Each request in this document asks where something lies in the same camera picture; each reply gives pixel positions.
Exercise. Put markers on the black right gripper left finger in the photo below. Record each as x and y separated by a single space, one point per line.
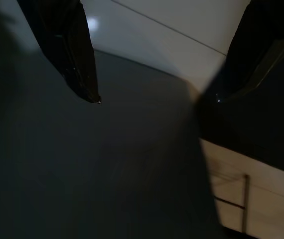
67 44

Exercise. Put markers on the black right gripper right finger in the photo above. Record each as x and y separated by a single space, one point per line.
261 37

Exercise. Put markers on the dark grey fridge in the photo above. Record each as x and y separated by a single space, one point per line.
82 149

